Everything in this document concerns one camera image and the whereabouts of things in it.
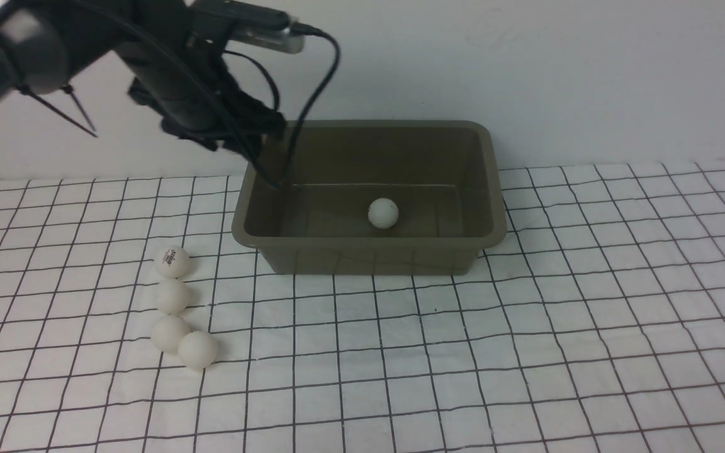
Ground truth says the white ball with logo bottom-left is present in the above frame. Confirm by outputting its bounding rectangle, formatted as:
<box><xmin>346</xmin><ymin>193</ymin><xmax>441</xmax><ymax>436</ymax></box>
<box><xmin>368</xmin><ymin>198</ymin><xmax>400</xmax><ymax>229</ymax></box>

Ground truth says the white ball with logo top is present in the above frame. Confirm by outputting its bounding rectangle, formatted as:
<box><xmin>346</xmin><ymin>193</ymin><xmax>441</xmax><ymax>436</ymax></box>
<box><xmin>154</xmin><ymin>245</ymin><xmax>193</xmax><ymax>279</ymax></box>

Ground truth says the olive green plastic bin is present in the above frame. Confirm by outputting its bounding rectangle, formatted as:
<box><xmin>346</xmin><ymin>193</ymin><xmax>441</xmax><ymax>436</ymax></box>
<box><xmin>231</xmin><ymin>120</ymin><xmax>507</xmax><ymax>276</ymax></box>

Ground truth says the white black grid tablecloth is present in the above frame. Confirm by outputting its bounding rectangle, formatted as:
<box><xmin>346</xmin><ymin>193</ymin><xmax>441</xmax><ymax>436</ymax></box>
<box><xmin>0</xmin><ymin>161</ymin><xmax>725</xmax><ymax>452</ymax></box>

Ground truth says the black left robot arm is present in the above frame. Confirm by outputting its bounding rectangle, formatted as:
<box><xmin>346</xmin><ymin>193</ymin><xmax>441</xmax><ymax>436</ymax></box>
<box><xmin>0</xmin><ymin>1</ymin><xmax>304</xmax><ymax>155</ymax></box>

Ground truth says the plain white ball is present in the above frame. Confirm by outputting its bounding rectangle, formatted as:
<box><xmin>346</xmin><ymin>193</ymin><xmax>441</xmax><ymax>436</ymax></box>
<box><xmin>150</xmin><ymin>315</ymin><xmax>192</xmax><ymax>355</ymax></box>
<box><xmin>154</xmin><ymin>279</ymin><xmax>193</xmax><ymax>315</ymax></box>
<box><xmin>177</xmin><ymin>332</ymin><xmax>219</xmax><ymax>370</ymax></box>

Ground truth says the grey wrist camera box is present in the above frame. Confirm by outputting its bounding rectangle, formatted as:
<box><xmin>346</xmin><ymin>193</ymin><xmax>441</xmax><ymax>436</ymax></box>
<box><xmin>189</xmin><ymin>1</ymin><xmax>305</xmax><ymax>55</ymax></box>

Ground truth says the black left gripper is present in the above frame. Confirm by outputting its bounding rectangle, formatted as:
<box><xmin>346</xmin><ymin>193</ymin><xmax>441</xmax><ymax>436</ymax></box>
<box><xmin>126</xmin><ymin>25</ymin><xmax>286</xmax><ymax>155</ymax></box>

